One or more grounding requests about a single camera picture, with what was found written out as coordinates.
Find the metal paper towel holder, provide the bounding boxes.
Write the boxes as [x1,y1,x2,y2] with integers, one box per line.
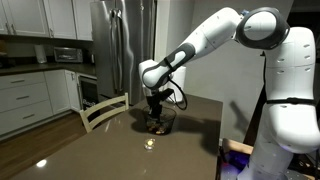
[165,95,186,105]

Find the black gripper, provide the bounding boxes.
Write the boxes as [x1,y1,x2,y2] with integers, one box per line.
[146,88,168,122]

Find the gold candy in clear wrapper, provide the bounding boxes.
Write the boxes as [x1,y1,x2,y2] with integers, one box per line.
[143,138,157,151]

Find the white lower kitchen cabinets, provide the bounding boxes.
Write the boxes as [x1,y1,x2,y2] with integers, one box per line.
[0,69,82,137]

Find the glass bowl with items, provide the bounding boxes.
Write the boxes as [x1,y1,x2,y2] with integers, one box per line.
[142,105,178,136]

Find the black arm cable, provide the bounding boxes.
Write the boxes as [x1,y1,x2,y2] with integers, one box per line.
[165,49,268,111]

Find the white kitchen cabinets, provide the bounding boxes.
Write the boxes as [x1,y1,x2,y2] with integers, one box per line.
[0,69,82,137]
[0,0,95,42]

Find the black undercounter cooler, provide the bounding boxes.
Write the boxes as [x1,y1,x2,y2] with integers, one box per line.
[77,74,100,112]

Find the dark kitchen countertop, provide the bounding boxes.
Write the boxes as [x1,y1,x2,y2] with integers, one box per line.
[0,62,98,80]

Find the white canister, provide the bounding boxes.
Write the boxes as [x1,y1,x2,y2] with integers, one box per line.
[34,44,48,65]

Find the white upper kitchen cabinets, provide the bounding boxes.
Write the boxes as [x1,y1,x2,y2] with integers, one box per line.
[0,0,95,42]

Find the wooden board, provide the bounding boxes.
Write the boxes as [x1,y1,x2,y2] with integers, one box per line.
[221,137,255,156]

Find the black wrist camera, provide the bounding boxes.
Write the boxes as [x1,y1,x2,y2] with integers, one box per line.
[160,87,175,101]

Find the stainless steel refrigerator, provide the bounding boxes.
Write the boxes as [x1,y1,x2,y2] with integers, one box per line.
[89,0,157,106]

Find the cream wooden chair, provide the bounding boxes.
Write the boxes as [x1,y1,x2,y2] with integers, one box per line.
[79,92,130,134]

